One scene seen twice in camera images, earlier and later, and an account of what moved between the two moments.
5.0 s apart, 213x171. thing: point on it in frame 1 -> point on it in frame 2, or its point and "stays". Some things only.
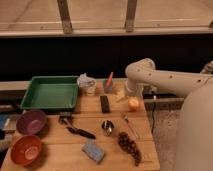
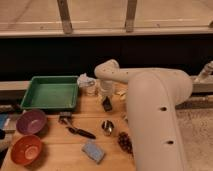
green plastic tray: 51,92 stays
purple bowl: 31,122 stays
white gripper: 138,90 -> 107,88
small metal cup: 107,127 stays
